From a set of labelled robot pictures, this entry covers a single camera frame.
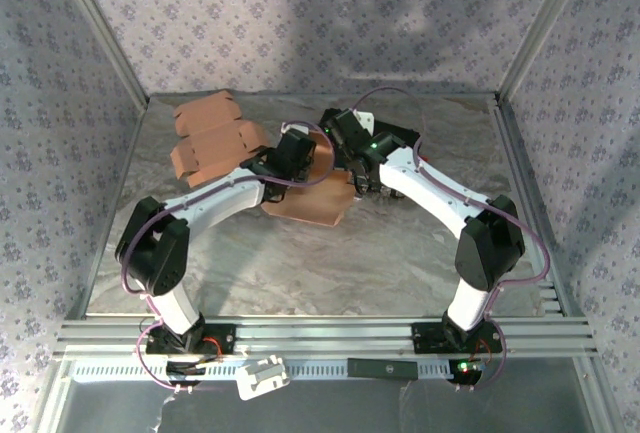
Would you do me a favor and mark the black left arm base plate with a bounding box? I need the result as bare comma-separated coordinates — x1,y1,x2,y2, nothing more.
144,322,237,356

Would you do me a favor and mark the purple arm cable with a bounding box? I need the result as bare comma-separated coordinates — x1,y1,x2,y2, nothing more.
349,86,551,394
119,120,334,397

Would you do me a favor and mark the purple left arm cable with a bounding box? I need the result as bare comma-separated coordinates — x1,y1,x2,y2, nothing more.
119,120,334,397

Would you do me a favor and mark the small circuit board green light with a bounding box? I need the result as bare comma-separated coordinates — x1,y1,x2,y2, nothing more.
448,358,487,385

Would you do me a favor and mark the aluminium side rail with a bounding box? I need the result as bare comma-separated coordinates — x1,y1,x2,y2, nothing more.
492,95,589,319
67,95,151,320

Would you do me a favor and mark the black flat bar device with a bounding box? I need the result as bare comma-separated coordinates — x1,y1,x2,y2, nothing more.
346,357,419,381

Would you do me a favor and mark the white plastic clip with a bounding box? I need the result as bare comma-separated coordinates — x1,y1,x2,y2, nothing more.
235,354,291,401

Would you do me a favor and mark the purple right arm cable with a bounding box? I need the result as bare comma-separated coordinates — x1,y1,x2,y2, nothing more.
349,86,551,394

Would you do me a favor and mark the aluminium frame post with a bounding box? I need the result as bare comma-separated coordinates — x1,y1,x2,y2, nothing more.
49,0,151,109
494,0,600,104

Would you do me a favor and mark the black case with metal latches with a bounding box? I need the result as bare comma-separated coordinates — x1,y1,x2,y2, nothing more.
319,107,422,154

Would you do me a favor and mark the white slotted cable duct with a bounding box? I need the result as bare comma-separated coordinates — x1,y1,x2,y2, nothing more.
69,358,484,383

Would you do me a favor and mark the brown cardboard box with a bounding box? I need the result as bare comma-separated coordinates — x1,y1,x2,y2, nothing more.
260,133,357,229
169,90,274,189

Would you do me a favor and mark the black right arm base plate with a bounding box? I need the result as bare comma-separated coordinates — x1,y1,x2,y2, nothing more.
410,320,504,355

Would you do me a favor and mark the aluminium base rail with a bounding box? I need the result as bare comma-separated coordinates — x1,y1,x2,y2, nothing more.
52,316,600,360

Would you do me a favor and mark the black connector box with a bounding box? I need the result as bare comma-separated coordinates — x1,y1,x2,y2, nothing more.
165,360,221,387

